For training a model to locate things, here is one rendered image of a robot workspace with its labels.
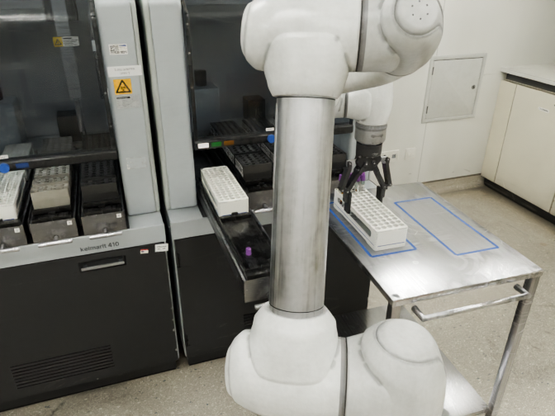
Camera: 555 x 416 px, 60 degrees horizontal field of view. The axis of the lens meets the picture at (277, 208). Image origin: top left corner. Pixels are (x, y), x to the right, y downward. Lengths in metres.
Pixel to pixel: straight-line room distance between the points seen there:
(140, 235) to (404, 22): 1.21
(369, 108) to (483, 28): 2.33
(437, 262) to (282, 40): 0.81
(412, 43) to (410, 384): 0.54
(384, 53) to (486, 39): 2.87
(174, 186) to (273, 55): 1.03
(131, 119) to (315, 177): 0.96
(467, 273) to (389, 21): 0.78
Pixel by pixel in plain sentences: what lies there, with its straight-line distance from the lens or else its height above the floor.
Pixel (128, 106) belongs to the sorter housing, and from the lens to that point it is 1.63.
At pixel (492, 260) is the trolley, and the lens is 1.44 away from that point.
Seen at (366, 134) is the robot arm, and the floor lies 1.11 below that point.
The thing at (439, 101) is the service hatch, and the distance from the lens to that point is 3.53.
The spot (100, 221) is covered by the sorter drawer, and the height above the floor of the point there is 0.78.
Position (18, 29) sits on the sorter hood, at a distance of 1.59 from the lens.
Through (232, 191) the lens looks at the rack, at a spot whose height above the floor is 0.87.
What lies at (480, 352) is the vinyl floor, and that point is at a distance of 2.40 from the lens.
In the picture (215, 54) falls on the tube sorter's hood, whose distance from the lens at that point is 1.63.
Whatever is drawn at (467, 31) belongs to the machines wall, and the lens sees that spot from 3.53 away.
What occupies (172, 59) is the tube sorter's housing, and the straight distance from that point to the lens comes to 1.62.
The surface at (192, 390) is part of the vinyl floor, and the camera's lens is 2.10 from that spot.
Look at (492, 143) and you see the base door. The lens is 3.90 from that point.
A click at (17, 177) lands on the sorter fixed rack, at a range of 1.93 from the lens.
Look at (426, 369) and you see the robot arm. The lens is 0.86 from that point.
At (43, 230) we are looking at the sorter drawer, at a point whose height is 0.78.
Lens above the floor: 1.54
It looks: 27 degrees down
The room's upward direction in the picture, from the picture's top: straight up
